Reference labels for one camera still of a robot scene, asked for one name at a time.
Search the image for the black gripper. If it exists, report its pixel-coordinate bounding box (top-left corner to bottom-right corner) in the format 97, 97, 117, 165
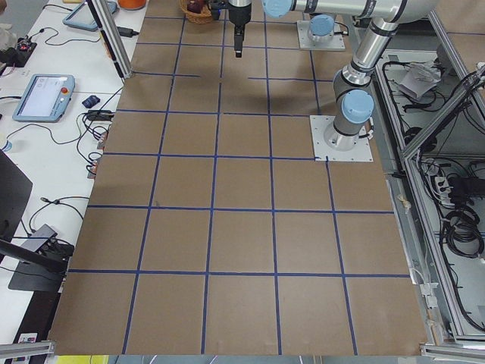
210, 0, 252, 58

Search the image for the dark red apple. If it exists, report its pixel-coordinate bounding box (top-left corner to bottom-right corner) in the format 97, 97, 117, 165
186, 0, 205, 14

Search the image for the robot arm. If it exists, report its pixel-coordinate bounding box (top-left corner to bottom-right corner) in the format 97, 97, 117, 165
262, 0, 437, 152
308, 14, 335, 42

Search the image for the brown wicker basket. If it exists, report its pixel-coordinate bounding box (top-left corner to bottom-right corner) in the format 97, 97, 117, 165
179, 0, 212, 25

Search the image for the orange cylindrical container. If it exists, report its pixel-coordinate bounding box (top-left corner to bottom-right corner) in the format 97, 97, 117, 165
117, 0, 147, 11

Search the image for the far teach pendant tablet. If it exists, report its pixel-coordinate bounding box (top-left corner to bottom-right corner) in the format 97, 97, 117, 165
62, 1, 118, 32

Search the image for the teach pendant tablet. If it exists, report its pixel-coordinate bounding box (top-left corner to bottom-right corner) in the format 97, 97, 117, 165
12, 74, 76, 123
62, 1, 118, 32

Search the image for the dark blue pouch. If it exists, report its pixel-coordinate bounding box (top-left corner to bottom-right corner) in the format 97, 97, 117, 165
82, 95, 101, 108

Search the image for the near teach pendant tablet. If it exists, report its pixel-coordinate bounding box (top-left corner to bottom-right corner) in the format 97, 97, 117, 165
12, 74, 76, 123

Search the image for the grey hub box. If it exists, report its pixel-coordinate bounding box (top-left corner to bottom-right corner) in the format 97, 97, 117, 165
20, 224, 58, 252

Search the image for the black monitor stand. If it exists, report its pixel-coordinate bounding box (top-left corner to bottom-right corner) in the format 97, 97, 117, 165
0, 149, 75, 293

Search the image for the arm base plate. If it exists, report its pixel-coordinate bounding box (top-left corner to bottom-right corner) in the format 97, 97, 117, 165
296, 20, 346, 52
309, 115, 374, 162

